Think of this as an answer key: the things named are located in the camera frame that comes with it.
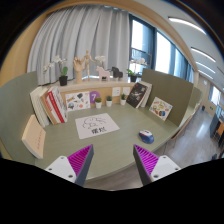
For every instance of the purple round number sign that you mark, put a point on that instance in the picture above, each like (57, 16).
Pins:
(93, 96)

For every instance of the white note card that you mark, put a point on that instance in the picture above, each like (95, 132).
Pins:
(116, 91)

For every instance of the white book on left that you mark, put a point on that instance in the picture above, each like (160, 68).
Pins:
(37, 106)

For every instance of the white orchid black pot left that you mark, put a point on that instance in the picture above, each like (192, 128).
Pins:
(63, 69)

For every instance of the wooden mannequin figure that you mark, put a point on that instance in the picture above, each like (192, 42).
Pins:
(87, 58)

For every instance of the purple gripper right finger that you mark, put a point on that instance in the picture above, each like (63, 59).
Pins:
(152, 167)

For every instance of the small potted plant middle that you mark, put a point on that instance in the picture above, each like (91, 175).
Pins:
(109, 101)

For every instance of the white book behind black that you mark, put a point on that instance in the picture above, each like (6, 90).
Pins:
(147, 94)

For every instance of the pink toy horse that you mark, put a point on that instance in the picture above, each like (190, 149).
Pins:
(103, 74)

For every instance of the small potted plant right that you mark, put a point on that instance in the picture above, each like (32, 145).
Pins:
(123, 99)

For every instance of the black toy horse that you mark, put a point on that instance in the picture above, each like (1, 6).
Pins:
(117, 73)

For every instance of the grey curtain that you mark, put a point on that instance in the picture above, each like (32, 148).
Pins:
(70, 32)

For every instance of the small potted plant left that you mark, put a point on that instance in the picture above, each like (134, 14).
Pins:
(98, 102)

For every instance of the wooden hand model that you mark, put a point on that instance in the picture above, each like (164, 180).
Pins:
(78, 67)

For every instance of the wooden shelf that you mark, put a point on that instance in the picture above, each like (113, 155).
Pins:
(103, 87)

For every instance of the blue white computer mouse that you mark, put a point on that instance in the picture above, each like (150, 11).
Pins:
(146, 136)

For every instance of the black book leaning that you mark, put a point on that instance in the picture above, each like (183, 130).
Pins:
(136, 95)

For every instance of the beige book leaning left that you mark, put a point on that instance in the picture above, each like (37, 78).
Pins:
(34, 137)

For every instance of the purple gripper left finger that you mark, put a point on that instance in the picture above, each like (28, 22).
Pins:
(73, 168)

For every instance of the white paper mat with drawing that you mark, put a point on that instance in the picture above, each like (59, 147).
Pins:
(95, 125)

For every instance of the white orchid pot right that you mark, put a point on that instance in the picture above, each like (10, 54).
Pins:
(134, 64)

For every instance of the sticker picture card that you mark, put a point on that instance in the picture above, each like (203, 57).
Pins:
(77, 101)

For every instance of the small potted plant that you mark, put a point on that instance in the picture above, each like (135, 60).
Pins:
(109, 101)
(98, 102)
(123, 99)

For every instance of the red white book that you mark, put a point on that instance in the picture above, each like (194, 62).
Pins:
(58, 103)

